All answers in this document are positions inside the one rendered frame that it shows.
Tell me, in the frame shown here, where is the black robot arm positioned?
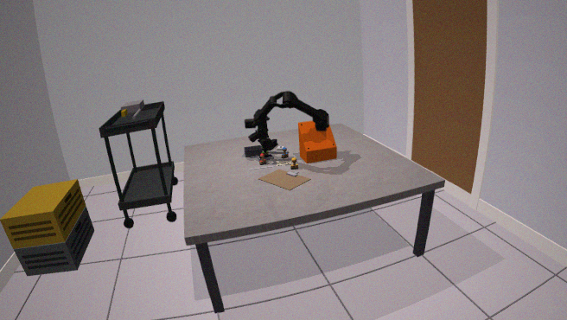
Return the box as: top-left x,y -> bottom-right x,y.
245,91 -> 329,142

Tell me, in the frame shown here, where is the red rubber stamp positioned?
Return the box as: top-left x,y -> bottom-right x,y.
259,153 -> 267,165

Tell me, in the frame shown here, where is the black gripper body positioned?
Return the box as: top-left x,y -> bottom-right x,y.
257,127 -> 272,145

